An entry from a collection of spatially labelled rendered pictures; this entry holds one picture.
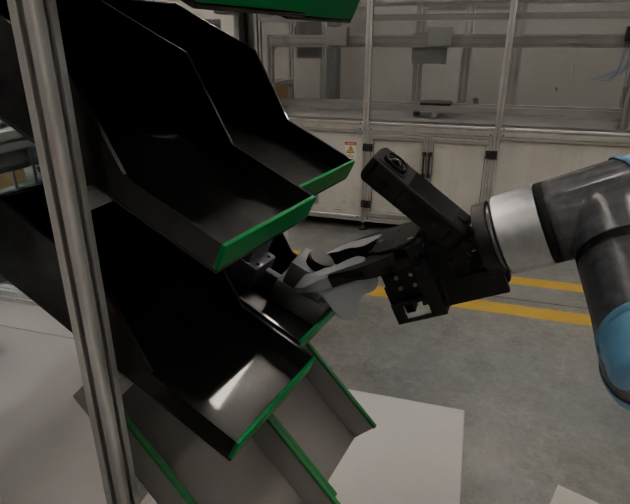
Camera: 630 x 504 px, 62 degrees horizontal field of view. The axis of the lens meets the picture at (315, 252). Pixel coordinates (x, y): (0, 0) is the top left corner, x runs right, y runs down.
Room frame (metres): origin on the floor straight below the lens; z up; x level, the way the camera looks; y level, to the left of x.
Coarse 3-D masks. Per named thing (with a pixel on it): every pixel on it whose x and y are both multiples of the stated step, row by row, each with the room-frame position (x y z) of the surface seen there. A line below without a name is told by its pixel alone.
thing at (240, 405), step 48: (0, 240) 0.42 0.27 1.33; (48, 240) 0.39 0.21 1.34; (96, 240) 0.51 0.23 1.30; (144, 240) 0.52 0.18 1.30; (48, 288) 0.40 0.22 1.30; (144, 288) 0.47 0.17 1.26; (192, 288) 0.49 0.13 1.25; (144, 336) 0.41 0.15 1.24; (192, 336) 0.43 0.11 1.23; (240, 336) 0.45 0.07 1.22; (144, 384) 0.35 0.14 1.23; (192, 384) 0.37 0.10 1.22; (240, 384) 0.39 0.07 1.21; (288, 384) 0.38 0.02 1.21; (240, 432) 0.34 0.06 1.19
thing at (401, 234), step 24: (480, 216) 0.45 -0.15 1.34; (384, 240) 0.50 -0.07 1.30; (408, 240) 0.47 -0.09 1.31; (432, 240) 0.47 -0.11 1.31; (480, 240) 0.44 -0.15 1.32; (408, 264) 0.46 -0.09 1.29; (432, 264) 0.47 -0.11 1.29; (456, 264) 0.47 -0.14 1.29; (480, 264) 0.46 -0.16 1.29; (384, 288) 0.48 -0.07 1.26; (408, 288) 0.47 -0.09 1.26; (432, 288) 0.45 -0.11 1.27; (456, 288) 0.46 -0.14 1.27; (480, 288) 0.45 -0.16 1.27; (504, 288) 0.45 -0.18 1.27; (408, 312) 0.47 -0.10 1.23; (432, 312) 0.45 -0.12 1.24
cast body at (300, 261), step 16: (304, 256) 0.54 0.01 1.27; (320, 256) 0.53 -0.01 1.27; (272, 272) 0.55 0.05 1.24; (288, 272) 0.52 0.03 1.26; (304, 272) 0.51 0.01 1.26; (272, 288) 0.55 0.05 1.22; (288, 288) 0.52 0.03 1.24; (288, 304) 0.52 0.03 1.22; (304, 304) 0.52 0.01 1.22; (320, 304) 0.51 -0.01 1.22
